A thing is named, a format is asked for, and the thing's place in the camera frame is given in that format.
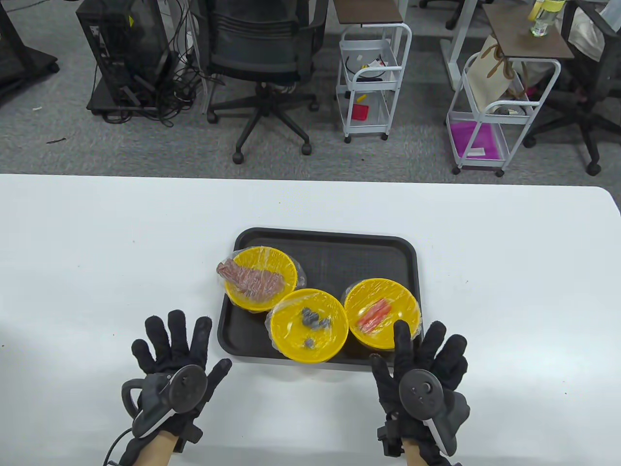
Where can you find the person's left hand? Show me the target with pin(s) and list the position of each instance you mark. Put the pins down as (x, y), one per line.
(170, 354)

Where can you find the person's right hand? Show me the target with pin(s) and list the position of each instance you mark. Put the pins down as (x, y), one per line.
(427, 359)

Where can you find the yellow bowl with red sticks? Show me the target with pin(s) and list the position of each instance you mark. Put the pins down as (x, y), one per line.
(407, 303)

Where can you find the clear plastic food cover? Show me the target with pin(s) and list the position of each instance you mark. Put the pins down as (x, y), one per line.
(335, 340)

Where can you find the yellow bowl with meat slab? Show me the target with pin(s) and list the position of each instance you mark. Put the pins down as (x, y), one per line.
(301, 274)

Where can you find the person's right forearm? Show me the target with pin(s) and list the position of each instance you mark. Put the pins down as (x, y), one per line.
(412, 456)

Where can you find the person's left forearm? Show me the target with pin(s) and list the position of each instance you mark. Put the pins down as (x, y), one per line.
(160, 451)

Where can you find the grey white handheld controller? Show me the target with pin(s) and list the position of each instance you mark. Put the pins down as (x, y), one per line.
(184, 386)
(419, 393)

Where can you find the red white crab stick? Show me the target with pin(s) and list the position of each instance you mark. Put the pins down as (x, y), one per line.
(376, 310)
(379, 319)

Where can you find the brown red steak piece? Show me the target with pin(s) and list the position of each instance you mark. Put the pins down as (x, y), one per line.
(252, 279)

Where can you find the group of dark grey balls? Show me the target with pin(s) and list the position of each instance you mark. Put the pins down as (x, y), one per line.
(313, 320)

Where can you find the black plastic tray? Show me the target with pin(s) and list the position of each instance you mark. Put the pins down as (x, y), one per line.
(320, 262)

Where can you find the white paper slip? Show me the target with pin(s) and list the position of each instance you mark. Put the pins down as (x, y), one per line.
(476, 151)

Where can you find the purple tray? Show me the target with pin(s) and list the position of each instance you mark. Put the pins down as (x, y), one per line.
(468, 138)

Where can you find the red flat item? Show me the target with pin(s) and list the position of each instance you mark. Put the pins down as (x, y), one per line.
(360, 112)

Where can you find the black platform base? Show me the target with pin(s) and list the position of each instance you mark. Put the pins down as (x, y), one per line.
(104, 104)

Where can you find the white utility cart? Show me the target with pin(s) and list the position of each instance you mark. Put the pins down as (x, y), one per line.
(364, 47)
(509, 103)

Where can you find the beige tote bag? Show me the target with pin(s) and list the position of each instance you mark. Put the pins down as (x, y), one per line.
(487, 77)

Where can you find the white desk leg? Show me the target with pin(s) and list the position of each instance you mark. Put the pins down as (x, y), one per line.
(456, 53)

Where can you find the black computer tower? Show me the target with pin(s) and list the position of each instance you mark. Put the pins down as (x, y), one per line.
(121, 43)

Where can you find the black mesh office chair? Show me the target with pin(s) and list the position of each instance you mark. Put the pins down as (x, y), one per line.
(589, 77)
(262, 43)

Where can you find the black stand base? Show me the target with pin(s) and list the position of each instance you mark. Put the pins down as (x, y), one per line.
(19, 63)

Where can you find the brown side table top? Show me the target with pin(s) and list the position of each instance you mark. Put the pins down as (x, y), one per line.
(524, 43)
(368, 12)

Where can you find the black chair base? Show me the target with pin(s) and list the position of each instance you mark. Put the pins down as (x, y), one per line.
(453, 17)

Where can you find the clear bottle with yellow lid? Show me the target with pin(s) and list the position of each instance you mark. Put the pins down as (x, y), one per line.
(539, 26)

